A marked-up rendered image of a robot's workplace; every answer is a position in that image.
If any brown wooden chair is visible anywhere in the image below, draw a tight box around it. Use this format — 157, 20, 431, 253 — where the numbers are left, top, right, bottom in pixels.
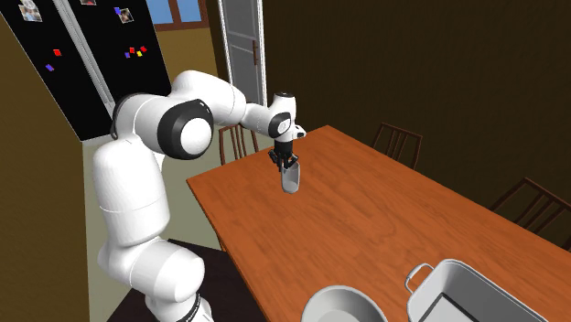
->
488, 177, 571, 252
371, 122, 424, 171
218, 123, 260, 166

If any dark robot stand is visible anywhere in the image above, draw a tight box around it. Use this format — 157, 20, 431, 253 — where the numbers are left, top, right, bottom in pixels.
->
105, 238, 269, 322

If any grey door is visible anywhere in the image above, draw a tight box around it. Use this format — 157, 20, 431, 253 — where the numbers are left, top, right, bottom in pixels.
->
217, 0, 268, 107

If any white roasting pan with handle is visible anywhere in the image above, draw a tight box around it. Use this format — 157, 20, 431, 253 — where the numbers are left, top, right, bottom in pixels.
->
404, 259, 551, 322

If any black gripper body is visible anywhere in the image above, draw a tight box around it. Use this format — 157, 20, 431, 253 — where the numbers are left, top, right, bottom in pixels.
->
273, 139, 294, 162

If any white round bowl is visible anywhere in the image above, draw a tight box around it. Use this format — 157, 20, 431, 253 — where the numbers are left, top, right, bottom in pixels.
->
299, 284, 389, 322

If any window with brown frame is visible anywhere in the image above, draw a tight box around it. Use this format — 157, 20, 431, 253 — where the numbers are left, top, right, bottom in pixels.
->
145, 0, 210, 32

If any black refrigerator with magnets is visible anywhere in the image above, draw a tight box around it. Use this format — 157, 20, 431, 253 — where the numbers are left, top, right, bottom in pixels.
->
0, 0, 173, 143

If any grey metal cup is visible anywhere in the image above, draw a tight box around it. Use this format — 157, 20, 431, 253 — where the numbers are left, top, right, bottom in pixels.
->
280, 160, 302, 195

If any brown wooden table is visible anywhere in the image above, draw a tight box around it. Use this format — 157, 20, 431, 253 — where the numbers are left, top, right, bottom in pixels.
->
186, 124, 571, 322

